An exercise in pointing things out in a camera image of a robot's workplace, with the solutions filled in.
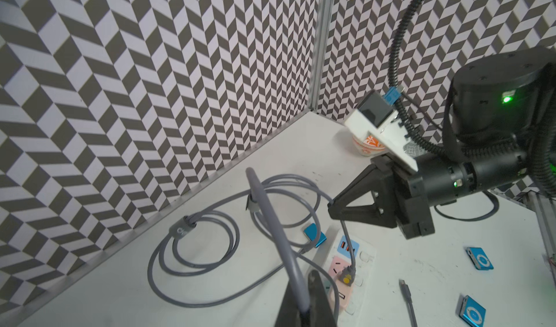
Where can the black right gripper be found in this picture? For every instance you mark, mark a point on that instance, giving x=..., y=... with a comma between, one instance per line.
x=398, y=203

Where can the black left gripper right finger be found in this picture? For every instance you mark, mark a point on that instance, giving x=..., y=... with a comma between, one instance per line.
x=320, y=313

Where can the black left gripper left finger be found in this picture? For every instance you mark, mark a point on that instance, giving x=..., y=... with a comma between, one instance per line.
x=288, y=315

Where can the pink usb charger plug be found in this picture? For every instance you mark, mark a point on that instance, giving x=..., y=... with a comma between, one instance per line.
x=344, y=294

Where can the blue square mp3 player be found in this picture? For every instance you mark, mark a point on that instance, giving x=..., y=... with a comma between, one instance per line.
x=479, y=258
x=311, y=234
x=472, y=312

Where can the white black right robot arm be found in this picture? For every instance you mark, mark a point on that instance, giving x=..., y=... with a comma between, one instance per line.
x=498, y=126

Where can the orange patterned bowl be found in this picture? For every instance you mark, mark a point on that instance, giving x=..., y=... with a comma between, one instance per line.
x=370, y=147

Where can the white multicolour power strip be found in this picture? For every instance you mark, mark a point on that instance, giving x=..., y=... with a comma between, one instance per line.
x=352, y=263

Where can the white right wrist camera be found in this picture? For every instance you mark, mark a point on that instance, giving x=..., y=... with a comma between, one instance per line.
x=375, y=117

